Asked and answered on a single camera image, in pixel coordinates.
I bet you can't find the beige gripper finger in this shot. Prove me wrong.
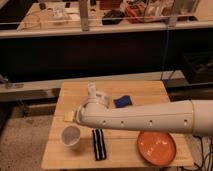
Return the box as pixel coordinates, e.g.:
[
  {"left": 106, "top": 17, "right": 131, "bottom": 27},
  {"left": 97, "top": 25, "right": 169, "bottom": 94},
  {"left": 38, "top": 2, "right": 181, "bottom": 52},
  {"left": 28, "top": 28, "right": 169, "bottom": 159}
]
[{"left": 64, "top": 111, "right": 74, "bottom": 122}]

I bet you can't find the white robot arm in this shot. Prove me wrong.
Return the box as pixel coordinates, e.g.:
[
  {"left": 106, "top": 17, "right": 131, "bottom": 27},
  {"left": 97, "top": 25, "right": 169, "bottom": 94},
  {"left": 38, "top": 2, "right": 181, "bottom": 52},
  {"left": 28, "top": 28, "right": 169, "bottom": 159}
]
[{"left": 71, "top": 92, "right": 213, "bottom": 136}]

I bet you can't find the wooden table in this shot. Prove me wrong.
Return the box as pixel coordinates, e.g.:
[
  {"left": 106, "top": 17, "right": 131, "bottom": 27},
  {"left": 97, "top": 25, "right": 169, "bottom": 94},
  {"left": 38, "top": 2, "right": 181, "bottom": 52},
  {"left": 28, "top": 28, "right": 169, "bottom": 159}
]
[{"left": 41, "top": 80, "right": 194, "bottom": 171}]

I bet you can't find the black white striped cloth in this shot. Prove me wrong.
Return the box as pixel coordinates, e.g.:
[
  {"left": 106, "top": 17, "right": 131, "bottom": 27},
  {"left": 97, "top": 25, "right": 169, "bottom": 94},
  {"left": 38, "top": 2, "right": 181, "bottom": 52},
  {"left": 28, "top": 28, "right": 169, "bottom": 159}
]
[{"left": 92, "top": 129, "right": 107, "bottom": 161}]

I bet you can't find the orange plate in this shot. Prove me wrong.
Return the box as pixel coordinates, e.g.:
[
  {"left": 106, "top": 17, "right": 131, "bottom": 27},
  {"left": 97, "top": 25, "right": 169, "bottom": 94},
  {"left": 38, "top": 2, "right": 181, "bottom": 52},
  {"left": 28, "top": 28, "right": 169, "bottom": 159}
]
[{"left": 137, "top": 132, "right": 176, "bottom": 166}]

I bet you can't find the black bag on shelf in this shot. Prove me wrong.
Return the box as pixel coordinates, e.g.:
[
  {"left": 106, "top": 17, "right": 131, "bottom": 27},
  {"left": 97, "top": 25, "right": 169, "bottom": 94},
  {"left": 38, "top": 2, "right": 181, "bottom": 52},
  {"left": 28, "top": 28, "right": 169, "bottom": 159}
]
[{"left": 102, "top": 10, "right": 124, "bottom": 25}]

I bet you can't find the red item on shelf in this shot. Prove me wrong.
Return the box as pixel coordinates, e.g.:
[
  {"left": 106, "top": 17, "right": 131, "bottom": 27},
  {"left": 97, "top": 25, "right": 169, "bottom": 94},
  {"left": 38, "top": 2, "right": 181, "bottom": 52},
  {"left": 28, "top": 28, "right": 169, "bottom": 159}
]
[{"left": 125, "top": 3, "right": 145, "bottom": 23}]

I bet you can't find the metal rail post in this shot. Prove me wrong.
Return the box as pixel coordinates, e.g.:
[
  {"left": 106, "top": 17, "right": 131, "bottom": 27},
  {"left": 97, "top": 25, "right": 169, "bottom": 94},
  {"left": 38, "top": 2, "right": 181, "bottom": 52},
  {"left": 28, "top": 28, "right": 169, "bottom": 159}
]
[{"left": 79, "top": 0, "right": 89, "bottom": 31}]

